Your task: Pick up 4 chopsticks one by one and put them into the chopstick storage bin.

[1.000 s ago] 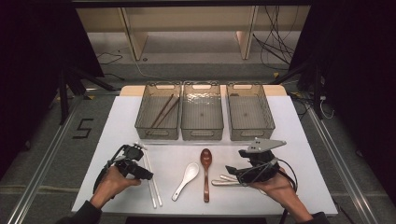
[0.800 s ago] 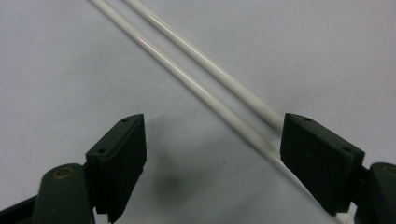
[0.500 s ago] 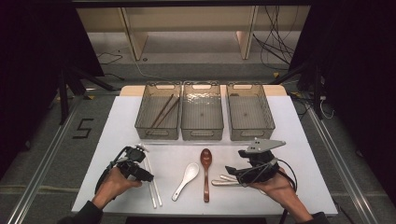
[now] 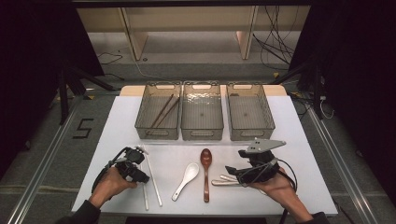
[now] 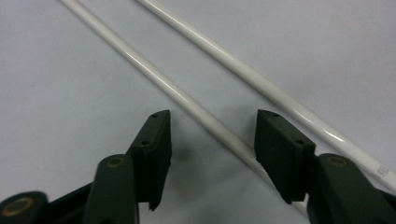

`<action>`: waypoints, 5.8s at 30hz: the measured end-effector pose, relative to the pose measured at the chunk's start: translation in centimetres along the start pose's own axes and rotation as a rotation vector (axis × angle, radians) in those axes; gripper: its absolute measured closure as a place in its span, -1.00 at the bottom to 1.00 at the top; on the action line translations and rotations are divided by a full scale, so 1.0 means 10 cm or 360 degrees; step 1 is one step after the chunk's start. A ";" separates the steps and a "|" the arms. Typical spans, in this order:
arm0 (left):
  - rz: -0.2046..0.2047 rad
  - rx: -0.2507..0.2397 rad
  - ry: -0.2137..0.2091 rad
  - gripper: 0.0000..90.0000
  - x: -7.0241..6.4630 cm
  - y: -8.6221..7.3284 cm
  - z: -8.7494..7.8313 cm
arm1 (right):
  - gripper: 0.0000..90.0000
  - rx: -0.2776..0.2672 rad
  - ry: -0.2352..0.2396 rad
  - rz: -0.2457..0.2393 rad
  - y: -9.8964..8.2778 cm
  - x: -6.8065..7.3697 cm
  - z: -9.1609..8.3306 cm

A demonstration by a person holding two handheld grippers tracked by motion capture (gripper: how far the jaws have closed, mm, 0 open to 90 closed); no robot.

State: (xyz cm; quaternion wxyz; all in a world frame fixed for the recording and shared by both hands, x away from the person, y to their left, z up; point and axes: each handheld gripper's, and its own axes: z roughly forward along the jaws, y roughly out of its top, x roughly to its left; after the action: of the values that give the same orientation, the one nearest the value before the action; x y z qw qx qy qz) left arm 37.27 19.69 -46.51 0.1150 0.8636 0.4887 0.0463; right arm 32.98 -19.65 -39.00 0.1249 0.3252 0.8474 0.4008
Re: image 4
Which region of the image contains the white ceramic spoon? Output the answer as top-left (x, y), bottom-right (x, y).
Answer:
top-left (171, 161), bottom-right (201, 203)

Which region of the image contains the white floor cable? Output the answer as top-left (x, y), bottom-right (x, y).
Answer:
top-left (132, 59), bottom-right (164, 81)

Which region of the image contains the white looped cable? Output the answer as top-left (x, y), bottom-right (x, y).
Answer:
top-left (318, 95), bottom-right (336, 121)

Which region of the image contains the beige wooden shelf unit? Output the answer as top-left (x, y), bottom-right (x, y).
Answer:
top-left (76, 5), bottom-right (312, 62)

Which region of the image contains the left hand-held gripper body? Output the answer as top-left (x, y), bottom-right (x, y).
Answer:
top-left (114, 145), bottom-right (150, 173)

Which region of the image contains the aluminium floor rail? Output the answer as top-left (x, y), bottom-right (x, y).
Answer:
top-left (6, 92), bottom-right (86, 224)
top-left (306, 104), bottom-right (379, 224)

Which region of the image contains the black tripod stand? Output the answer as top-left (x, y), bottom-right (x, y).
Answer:
top-left (270, 55), bottom-right (325, 121)
top-left (57, 62), bottom-right (117, 125)

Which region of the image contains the person's right hand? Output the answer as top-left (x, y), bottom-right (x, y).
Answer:
top-left (247, 167), bottom-right (301, 208)

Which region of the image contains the smoky transparent plastic bin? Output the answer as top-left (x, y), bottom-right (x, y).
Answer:
top-left (180, 80), bottom-right (225, 142)
top-left (134, 80), bottom-right (183, 141)
top-left (226, 81), bottom-right (276, 142)

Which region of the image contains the black curtain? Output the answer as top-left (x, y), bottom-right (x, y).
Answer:
top-left (289, 0), bottom-right (396, 200)
top-left (0, 0), bottom-right (106, 175)

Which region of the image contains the bundle of black floor cables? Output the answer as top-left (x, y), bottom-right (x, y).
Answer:
top-left (251, 5), bottom-right (301, 71)

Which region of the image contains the person's left hand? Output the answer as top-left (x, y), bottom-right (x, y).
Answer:
top-left (89, 166), bottom-right (138, 209)

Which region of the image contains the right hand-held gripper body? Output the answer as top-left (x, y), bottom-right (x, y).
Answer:
top-left (235, 138), bottom-right (287, 186)

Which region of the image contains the brown wooden spoon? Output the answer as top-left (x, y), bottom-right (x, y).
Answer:
top-left (200, 147), bottom-right (214, 203)

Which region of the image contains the thin black floor cable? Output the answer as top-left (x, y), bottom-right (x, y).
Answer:
top-left (96, 50), bottom-right (124, 66)

